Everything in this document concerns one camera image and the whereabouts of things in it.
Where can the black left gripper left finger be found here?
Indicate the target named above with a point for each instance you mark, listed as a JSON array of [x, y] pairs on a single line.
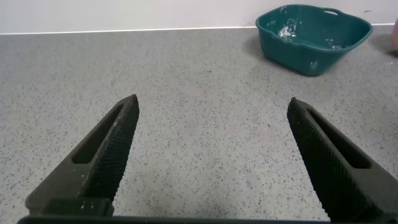
[[93, 174]]

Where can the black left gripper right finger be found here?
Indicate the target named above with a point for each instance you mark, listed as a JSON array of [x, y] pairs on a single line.
[[342, 186]]

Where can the pink round bowl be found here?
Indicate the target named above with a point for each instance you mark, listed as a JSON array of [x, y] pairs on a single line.
[[395, 34]]

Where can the teal square plastic basin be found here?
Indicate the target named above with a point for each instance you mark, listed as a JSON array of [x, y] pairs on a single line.
[[298, 53]]

